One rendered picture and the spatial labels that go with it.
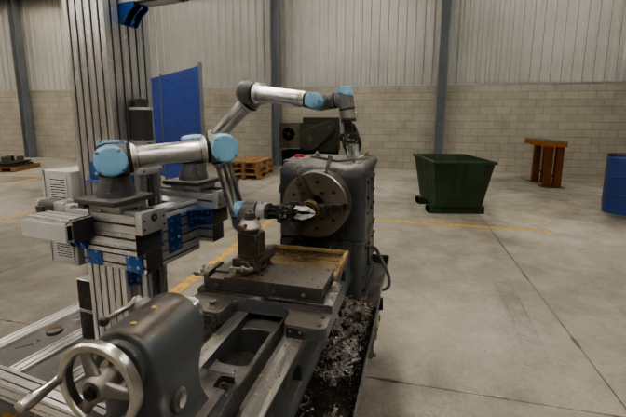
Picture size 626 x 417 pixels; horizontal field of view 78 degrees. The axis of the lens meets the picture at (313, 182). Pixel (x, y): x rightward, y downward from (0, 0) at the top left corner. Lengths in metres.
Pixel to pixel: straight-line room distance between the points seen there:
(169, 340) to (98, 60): 1.49
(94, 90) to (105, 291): 0.97
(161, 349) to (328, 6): 11.90
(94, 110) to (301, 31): 10.62
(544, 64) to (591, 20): 1.44
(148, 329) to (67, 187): 1.50
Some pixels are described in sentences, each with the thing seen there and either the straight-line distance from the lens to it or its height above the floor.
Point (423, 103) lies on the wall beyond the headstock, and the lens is 11.65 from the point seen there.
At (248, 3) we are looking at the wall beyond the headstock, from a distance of 13.11.
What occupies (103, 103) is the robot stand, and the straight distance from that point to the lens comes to 1.99.
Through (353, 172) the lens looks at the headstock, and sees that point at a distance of 1.91.
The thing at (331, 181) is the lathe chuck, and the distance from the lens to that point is 1.77.
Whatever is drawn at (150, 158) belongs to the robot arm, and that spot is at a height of 1.33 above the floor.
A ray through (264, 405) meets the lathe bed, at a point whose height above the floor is 0.87.
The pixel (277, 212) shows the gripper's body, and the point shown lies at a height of 1.09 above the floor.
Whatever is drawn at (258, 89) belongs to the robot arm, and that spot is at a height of 1.61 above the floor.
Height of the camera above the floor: 1.49
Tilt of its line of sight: 10 degrees down
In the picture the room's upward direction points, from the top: straight up
